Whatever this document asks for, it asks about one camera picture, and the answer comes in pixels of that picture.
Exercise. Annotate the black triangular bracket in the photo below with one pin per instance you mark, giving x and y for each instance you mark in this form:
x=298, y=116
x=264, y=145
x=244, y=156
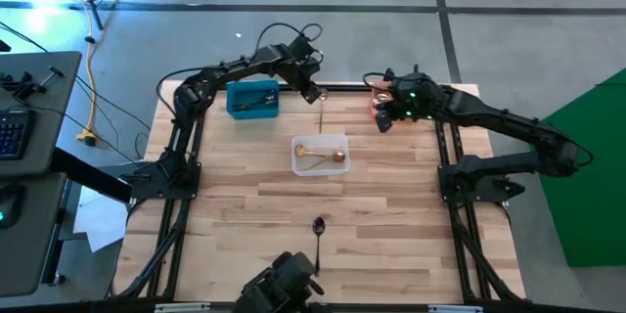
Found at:
x=389, y=72

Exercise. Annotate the silver aluminium rail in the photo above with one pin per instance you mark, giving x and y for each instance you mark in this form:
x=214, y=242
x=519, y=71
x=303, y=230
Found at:
x=455, y=308
x=181, y=307

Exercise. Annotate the black computer mouse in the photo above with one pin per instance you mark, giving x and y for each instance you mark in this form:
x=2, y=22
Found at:
x=10, y=205

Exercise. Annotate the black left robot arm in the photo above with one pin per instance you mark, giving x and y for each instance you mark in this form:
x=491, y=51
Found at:
x=188, y=102

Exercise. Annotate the black keyboard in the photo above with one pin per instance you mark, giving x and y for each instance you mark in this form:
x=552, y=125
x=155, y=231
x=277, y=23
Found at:
x=14, y=134

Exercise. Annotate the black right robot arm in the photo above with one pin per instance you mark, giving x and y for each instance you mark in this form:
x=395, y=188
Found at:
x=489, y=112

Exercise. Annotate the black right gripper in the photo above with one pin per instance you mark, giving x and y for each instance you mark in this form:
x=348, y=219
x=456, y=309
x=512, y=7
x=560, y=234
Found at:
x=415, y=98

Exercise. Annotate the black desk support beam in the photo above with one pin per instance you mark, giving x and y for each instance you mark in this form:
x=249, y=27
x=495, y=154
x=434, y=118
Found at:
x=88, y=173

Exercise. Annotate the orange plastic bin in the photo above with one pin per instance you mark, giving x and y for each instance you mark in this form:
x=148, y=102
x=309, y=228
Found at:
x=374, y=109

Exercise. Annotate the grey desk top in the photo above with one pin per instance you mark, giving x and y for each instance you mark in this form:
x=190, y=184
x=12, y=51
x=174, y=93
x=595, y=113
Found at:
x=34, y=244
x=54, y=122

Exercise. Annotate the clear plastic bin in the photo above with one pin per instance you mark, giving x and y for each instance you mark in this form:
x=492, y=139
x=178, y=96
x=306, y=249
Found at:
x=320, y=171

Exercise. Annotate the black aluminium table frame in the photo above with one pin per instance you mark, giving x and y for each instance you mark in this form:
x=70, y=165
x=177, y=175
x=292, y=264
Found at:
x=460, y=254

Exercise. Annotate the black desk clamp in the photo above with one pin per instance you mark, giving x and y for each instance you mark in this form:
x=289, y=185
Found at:
x=27, y=85

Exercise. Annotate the green panel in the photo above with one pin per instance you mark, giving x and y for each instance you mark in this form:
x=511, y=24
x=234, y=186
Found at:
x=587, y=195

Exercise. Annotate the teal plastic bin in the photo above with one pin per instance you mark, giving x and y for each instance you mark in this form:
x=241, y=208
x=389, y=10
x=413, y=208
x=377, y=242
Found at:
x=235, y=113

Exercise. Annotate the white paper sheet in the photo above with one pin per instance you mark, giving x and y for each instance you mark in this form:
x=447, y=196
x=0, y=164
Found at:
x=98, y=220

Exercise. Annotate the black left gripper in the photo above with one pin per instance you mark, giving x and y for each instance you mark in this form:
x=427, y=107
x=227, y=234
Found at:
x=300, y=61

